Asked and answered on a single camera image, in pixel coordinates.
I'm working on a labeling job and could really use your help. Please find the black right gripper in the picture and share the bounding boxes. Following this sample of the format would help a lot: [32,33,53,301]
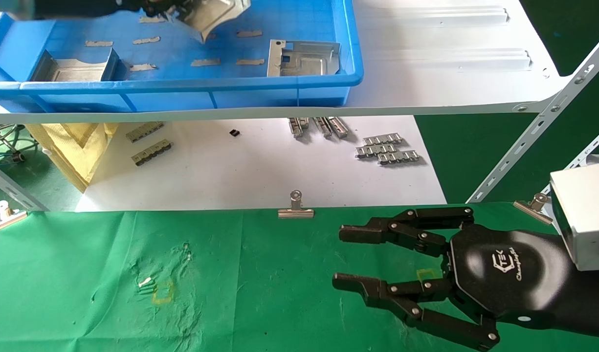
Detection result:
[333,206,574,352]

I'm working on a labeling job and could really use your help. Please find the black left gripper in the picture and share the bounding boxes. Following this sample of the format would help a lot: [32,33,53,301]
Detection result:
[114,0,182,16]

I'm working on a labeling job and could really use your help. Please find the bent sheet metal part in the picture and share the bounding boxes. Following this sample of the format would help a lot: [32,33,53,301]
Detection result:
[167,0,252,44]

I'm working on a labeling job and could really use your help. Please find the silver binder clip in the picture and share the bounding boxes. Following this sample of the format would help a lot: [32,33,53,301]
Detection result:
[513,193,554,225]
[0,200,28,235]
[278,190,314,219]

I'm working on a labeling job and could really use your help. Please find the sheet metal part raised walls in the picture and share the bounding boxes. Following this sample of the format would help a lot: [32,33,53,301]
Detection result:
[30,48,120,82]

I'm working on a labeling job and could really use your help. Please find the silver toothed metal strip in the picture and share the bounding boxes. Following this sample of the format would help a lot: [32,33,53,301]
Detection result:
[355,143,398,159]
[377,150,421,165]
[363,133,403,146]

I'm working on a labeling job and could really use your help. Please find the green cloth mat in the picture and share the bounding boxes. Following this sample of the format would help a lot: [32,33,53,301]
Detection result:
[0,201,599,352]

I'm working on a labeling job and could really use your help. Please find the blue plastic bin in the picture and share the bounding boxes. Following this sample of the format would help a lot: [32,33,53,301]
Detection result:
[0,0,364,113]

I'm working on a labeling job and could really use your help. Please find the tan connector strip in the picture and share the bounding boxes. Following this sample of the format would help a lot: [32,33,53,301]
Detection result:
[126,122,165,143]

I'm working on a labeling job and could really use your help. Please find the metal clip strips left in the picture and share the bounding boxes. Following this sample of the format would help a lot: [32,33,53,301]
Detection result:
[132,140,174,166]

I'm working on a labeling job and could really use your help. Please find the white lower board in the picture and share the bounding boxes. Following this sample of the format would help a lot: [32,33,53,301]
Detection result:
[74,116,447,212]

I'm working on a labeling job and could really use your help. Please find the yellow woven bag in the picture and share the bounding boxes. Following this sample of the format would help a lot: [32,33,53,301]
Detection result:
[25,122,119,192]

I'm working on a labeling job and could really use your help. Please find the flat stamped sheet metal part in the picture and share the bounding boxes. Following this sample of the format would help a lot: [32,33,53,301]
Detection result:
[267,40,341,78]

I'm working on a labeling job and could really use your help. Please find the white metal shelf board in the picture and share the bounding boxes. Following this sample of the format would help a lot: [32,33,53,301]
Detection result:
[0,0,574,124]

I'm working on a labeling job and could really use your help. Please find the long white perforated rack strut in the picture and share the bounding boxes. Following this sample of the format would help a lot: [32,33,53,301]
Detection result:
[468,28,599,203]

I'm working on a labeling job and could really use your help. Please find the grey perforated rack strut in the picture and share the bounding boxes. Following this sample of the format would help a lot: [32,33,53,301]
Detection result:
[0,160,48,212]

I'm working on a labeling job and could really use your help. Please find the short white perforated rack strut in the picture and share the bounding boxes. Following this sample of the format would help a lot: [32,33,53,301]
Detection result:
[541,123,599,196]

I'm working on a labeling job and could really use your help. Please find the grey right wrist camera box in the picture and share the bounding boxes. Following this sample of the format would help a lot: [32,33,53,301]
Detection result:
[549,164,599,272]

